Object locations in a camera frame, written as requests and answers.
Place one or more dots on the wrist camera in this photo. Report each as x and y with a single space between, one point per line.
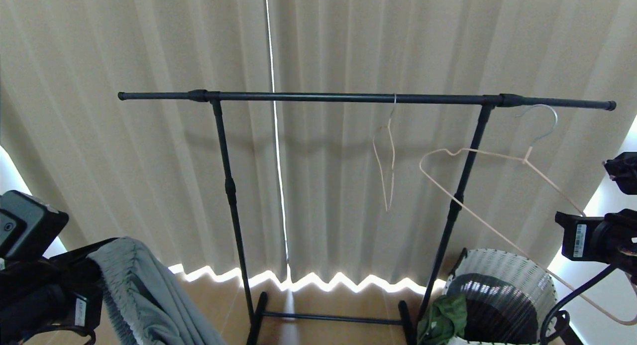
30 225
622 173

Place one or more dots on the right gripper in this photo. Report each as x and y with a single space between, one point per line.
607 238

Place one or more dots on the black clothes rack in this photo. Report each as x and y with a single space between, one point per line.
323 97

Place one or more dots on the pale grey shorts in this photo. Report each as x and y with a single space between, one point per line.
149 305

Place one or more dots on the white laundry basket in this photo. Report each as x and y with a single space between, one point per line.
517 270

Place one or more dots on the pink clothes hanger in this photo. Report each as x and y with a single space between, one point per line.
393 161
526 155

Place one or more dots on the beige curtain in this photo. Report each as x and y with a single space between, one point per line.
323 36

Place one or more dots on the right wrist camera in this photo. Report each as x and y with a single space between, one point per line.
622 173

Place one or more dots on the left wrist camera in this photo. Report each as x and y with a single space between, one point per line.
30 225

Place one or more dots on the green garment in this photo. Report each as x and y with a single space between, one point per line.
443 320

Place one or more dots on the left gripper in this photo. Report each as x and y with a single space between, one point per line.
50 295

